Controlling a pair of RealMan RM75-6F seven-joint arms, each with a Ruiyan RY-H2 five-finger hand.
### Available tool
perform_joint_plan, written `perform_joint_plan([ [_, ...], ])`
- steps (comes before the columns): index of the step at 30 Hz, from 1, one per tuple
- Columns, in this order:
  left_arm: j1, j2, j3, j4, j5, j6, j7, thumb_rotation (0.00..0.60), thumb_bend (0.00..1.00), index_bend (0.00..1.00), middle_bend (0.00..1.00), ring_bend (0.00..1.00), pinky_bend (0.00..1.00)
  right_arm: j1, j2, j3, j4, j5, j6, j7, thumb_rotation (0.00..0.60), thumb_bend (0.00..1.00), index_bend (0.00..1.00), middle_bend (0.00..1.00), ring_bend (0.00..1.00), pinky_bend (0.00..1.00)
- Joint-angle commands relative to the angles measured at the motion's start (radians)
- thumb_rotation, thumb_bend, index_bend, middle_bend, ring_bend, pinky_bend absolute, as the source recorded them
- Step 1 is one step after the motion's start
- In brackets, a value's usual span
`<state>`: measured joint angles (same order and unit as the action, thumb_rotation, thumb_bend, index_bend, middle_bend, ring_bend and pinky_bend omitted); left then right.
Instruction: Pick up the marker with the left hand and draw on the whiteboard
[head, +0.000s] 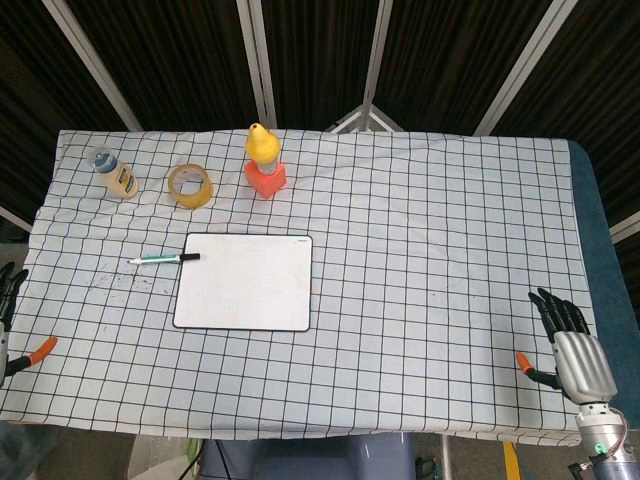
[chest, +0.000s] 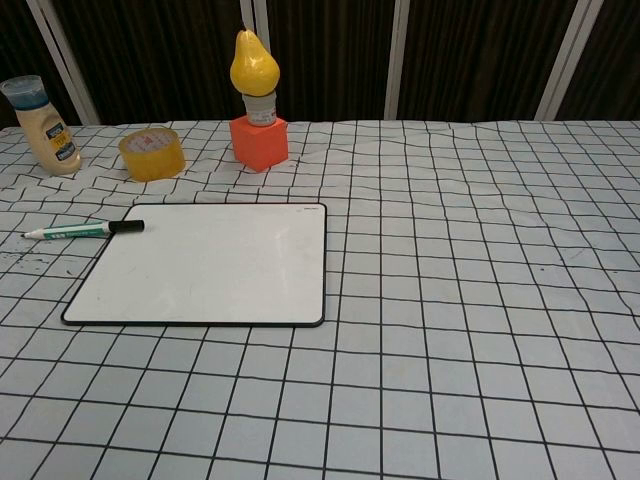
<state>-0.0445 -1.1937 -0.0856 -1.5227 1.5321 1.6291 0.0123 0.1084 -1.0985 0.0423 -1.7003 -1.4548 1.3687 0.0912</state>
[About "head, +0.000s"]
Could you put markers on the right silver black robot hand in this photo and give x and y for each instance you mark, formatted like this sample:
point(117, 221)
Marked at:
point(582, 360)

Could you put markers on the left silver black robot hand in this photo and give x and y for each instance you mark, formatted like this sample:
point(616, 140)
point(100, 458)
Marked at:
point(4, 345)

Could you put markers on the green white marker pen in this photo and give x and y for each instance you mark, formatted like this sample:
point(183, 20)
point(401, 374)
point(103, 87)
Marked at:
point(160, 259)

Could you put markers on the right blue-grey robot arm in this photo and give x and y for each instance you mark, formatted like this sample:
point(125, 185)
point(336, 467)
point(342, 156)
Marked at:
point(607, 440)

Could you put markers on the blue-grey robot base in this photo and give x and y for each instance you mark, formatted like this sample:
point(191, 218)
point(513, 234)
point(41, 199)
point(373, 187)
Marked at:
point(310, 457)

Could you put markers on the white dry-erase board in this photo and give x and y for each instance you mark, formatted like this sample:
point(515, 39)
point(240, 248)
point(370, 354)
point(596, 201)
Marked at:
point(245, 282)

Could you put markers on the yellow strip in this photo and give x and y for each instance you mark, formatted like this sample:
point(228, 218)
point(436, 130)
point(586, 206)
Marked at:
point(509, 460)

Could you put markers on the dark blue table pad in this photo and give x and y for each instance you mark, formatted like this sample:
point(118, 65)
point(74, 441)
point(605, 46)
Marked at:
point(597, 225)

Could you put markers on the beige squeeze bottle grey cap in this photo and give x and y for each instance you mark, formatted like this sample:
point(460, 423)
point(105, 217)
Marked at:
point(120, 180)

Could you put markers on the white black checked tablecloth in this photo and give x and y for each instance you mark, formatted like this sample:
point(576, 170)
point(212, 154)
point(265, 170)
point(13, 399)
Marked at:
point(400, 250)

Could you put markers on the clear yellowish tape roll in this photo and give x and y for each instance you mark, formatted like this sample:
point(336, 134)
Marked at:
point(197, 197)

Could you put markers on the orange block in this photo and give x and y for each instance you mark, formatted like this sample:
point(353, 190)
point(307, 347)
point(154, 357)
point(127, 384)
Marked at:
point(265, 185)

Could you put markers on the grey cup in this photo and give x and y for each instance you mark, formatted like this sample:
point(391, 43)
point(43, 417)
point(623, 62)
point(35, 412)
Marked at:
point(265, 166)

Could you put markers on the triangular aluminium partition foot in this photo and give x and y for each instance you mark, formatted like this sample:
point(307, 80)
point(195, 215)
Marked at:
point(367, 117)

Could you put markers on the yellow toy pear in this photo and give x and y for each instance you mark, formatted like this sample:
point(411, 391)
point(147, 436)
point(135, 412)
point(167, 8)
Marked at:
point(261, 142)

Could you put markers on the aluminium partition frame post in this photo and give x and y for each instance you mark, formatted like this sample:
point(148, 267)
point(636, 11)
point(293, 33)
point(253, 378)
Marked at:
point(525, 65)
point(375, 50)
point(257, 60)
point(92, 65)

